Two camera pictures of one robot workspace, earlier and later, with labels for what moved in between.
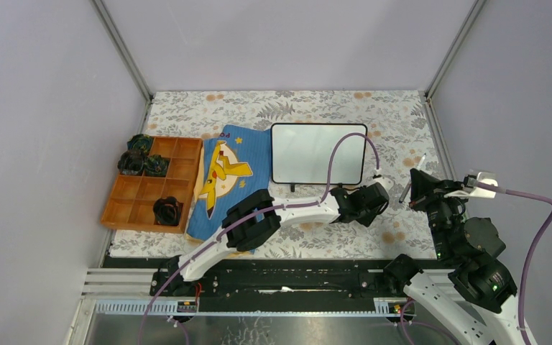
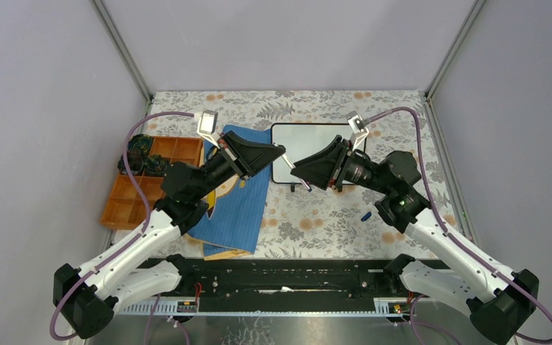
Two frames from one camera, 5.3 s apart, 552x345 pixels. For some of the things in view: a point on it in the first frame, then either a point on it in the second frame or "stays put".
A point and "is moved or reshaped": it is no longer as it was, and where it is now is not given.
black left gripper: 364,218 to 255,155
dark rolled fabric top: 140,141 stays put
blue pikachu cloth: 231,167 stays put
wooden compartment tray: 132,204 stays put
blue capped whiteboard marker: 408,186 is moved or reshaped
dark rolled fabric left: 131,162 stays put
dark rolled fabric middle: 155,165 stays put
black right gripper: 422,186 to 327,167
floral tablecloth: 403,139 stays put
